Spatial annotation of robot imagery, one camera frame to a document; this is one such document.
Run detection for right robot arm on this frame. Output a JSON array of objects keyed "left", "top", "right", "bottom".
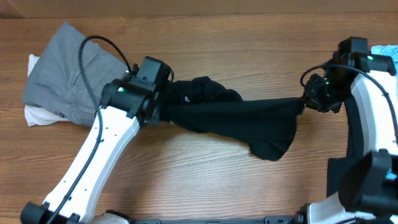
[{"left": 290, "top": 37, "right": 397, "bottom": 223}]

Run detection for black t-shirt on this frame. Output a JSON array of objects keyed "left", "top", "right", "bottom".
[{"left": 160, "top": 77, "right": 304, "bottom": 161}]

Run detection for white folded cloth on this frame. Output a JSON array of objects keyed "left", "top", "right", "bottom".
[{"left": 24, "top": 54, "right": 68, "bottom": 127}]

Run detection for light blue t-shirt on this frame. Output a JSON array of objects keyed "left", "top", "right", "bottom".
[{"left": 371, "top": 45, "right": 398, "bottom": 66}]

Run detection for black garment in pile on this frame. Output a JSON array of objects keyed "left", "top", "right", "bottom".
[{"left": 326, "top": 93, "right": 398, "bottom": 224}]

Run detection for grey folded trousers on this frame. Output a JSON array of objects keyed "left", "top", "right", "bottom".
[{"left": 22, "top": 22, "right": 127, "bottom": 126}]

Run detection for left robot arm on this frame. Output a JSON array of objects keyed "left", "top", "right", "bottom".
[{"left": 20, "top": 56, "right": 174, "bottom": 223}]

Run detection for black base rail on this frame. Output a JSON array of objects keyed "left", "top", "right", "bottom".
[{"left": 99, "top": 212, "right": 304, "bottom": 224}]

